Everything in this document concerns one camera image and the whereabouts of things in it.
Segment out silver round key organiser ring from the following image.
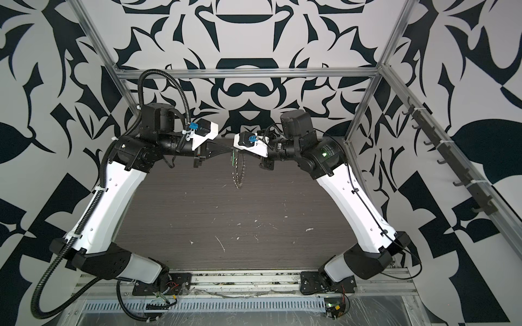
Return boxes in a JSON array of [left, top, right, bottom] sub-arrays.
[[231, 149, 246, 189]]

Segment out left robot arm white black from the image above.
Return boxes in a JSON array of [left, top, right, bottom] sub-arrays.
[[50, 103, 227, 284]]

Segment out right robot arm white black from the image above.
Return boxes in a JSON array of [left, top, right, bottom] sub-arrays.
[[246, 110, 411, 285]]

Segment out small electronics board green led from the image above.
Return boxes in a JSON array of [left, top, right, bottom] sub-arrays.
[[325, 297, 351, 320]]

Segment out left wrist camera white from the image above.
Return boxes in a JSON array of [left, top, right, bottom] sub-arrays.
[[188, 119, 219, 151]]

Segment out aluminium front rail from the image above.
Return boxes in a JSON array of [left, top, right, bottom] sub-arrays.
[[71, 268, 419, 300]]

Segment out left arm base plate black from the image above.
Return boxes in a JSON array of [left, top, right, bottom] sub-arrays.
[[132, 272, 192, 296]]

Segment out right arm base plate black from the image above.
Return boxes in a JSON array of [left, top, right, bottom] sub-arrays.
[[300, 271, 356, 296]]

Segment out white slotted cable duct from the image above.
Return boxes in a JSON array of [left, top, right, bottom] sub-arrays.
[[81, 297, 327, 314]]

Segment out black corrugated cable conduit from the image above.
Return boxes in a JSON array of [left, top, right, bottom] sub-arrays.
[[30, 68, 192, 323]]

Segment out grey wall hook rack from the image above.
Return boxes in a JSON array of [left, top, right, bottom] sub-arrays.
[[404, 99, 498, 215]]

